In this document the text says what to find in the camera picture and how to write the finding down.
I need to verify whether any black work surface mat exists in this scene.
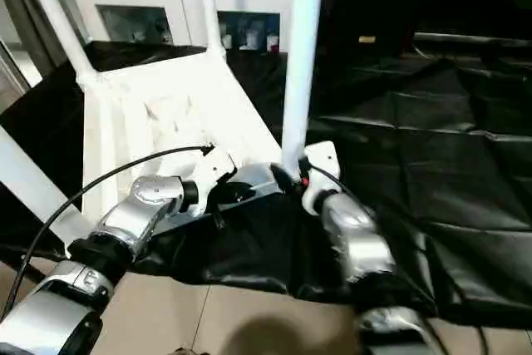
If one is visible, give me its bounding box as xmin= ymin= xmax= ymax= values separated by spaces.
xmin=0 ymin=38 xmax=532 ymax=327

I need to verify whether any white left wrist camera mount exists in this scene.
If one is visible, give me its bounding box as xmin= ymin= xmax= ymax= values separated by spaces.
xmin=190 ymin=149 xmax=239 ymax=219

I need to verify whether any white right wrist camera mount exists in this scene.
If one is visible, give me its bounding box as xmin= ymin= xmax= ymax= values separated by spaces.
xmin=299 ymin=141 xmax=342 ymax=215

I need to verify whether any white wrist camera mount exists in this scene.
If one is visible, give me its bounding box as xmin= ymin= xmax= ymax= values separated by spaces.
xmin=190 ymin=149 xmax=239 ymax=219
xmin=299 ymin=141 xmax=342 ymax=215

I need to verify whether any white plastic table top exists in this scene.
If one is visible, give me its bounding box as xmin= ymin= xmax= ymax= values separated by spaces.
xmin=53 ymin=47 xmax=292 ymax=259

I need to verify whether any grey metal bar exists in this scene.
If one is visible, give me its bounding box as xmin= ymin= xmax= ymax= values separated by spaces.
xmin=413 ymin=32 xmax=532 ymax=47

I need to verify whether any black left wrist camera cable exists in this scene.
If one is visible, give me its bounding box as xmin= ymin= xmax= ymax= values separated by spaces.
xmin=0 ymin=142 xmax=216 ymax=323

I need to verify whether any grey curtain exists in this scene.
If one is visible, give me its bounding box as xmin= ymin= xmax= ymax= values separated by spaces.
xmin=0 ymin=0 xmax=84 ymax=86

